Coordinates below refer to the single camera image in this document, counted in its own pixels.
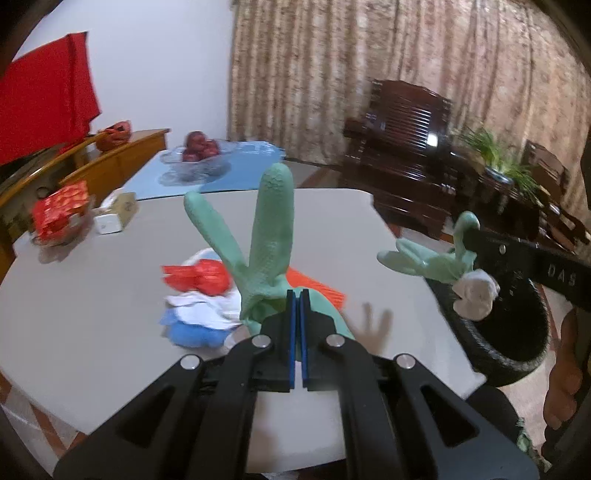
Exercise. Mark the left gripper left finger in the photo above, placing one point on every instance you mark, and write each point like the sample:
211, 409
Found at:
195, 420

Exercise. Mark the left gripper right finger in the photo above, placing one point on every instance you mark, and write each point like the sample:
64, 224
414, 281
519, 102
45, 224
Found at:
400, 421

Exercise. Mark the red plastic bag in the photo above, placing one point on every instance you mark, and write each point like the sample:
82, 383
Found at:
207, 276

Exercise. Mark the green rubber glove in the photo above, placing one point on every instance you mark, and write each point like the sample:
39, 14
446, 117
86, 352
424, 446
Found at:
476, 289
261, 278

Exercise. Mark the black trash bag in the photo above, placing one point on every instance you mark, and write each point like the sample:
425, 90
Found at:
512, 341

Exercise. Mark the person's right hand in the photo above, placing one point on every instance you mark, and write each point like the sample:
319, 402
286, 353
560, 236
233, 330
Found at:
565, 378

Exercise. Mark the blue plastic bag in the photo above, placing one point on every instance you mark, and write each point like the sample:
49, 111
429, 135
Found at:
192, 336

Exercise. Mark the dark wooden chair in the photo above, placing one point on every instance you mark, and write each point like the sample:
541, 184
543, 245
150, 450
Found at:
399, 153
558, 228

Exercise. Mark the green potted plant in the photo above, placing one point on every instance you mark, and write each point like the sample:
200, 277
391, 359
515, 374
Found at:
501, 160

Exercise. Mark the orange plastic mesh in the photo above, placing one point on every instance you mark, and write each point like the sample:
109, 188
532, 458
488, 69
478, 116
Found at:
297, 279

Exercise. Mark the tissue box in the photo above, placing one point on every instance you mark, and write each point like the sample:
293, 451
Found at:
115, 212

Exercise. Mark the glass snack dish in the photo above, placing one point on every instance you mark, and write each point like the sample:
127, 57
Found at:
78, 229

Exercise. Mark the glass fruit bowl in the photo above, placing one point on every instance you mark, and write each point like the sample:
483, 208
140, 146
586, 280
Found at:
197, 172

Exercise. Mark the red snack package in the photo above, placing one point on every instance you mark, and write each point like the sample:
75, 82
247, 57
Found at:
52, 216

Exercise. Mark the light blue table mat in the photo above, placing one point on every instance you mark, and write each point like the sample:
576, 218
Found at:
239, 168

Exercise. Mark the red apples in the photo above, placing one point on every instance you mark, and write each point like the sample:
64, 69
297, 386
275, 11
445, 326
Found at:
198, 147

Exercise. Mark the red pumpkin ornament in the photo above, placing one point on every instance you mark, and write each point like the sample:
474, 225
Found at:
114, 136

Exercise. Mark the patterned beige curtain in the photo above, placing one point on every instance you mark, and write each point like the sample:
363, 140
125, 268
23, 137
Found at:
299, 69

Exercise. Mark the red cloth cover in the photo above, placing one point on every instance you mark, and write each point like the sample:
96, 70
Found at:
47, 98

